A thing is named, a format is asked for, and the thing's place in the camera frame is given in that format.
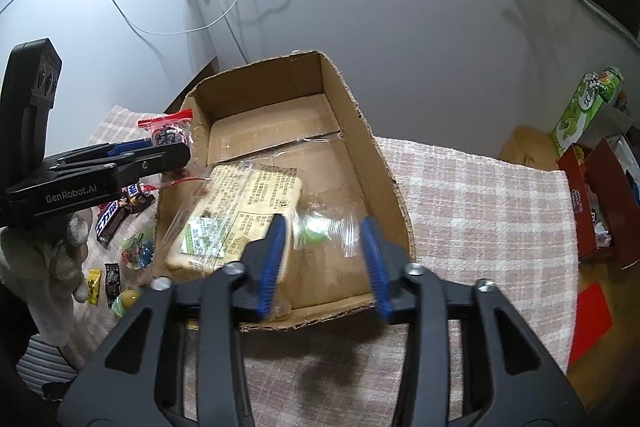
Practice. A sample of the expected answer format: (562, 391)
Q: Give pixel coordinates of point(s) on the green carton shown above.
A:
(575, 117)

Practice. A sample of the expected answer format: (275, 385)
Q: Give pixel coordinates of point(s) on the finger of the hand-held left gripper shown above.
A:
(127, 148)
(160, 159)

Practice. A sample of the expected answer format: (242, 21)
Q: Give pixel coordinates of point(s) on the small black candy packet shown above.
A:
(112, 282)

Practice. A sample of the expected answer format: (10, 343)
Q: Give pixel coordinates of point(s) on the yellow green candy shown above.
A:
(127, 299)

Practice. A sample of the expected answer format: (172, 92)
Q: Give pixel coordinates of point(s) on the red paper sheet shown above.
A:
(592, 322)

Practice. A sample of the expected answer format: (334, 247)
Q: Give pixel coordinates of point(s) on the colourful candy bag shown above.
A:
(139, 249)

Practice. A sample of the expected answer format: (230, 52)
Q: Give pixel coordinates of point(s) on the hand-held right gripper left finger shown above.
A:
(272, 267)

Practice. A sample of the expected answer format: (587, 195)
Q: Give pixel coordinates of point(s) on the red cardboard box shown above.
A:
(580, 207)

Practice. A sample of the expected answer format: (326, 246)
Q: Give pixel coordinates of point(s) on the brown chocolate bar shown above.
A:
(107, 222)

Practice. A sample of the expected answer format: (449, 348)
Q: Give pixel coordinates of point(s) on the person's left hand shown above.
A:
(45, 252)

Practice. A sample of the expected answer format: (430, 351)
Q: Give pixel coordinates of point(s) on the red zipper snack bag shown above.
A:
(170, 129)

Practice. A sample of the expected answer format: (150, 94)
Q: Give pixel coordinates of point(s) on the striped cloth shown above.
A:
(45, 367)

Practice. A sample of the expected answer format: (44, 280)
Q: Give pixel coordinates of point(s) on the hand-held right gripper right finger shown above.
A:
(377, 267)

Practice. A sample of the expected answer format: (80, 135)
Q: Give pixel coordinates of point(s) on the bagged sliced bread loaf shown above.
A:
(240, 197)

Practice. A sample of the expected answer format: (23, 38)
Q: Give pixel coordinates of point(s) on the small yellow candy packet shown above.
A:
(94, 287)

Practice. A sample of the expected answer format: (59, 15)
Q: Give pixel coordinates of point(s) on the plaid blanket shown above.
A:
(475, 207)

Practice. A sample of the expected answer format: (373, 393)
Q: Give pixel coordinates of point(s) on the grey box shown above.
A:
(610, 122)

